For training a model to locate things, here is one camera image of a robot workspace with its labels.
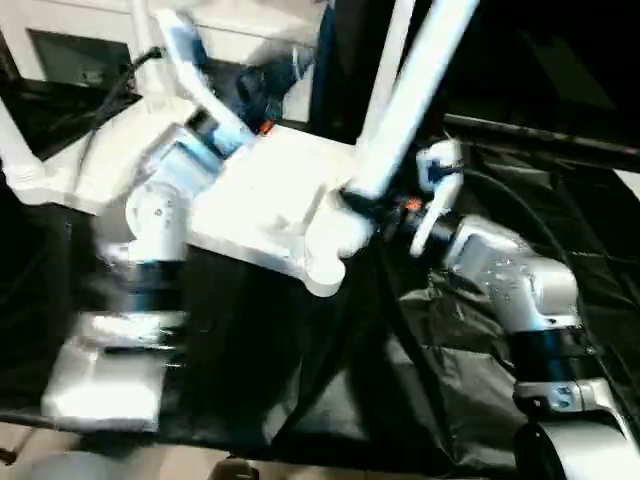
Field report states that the white cabinet with glass doors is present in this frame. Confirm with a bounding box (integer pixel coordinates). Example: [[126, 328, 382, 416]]
[[0, 0, 333, 126]]

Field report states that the white flat board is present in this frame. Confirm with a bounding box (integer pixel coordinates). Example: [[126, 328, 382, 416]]
[[612, 170, 640, 201]]

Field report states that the dark metal rail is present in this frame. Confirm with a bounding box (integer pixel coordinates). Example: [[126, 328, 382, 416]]
[[440, 113, 640, 159]]

